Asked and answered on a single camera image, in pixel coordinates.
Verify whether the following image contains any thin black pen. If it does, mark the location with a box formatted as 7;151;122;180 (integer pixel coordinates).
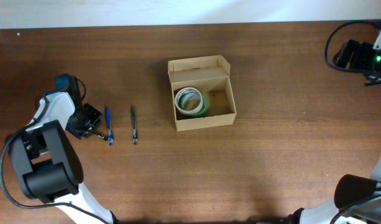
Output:
90;129;108;141

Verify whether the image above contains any blue ballpoint pen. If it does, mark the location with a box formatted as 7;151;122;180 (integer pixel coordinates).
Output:
105;106;114;146

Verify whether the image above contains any grey ballpoint pen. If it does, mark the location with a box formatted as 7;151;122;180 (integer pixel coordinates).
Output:
131;105;138;145

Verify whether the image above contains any beige masking tape roll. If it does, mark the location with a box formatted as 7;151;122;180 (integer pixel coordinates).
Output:
174;87;203;115

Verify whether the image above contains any green tape roll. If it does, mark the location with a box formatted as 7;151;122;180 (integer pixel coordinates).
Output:
180;93;209;118

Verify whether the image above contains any brown cardboard box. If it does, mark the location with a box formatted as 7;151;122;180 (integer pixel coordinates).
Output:
168;55;237;131

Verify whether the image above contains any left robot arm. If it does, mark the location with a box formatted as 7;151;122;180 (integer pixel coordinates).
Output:
0;90;118;223

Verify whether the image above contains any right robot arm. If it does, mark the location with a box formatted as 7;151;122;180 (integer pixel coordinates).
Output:
278;20;381;224

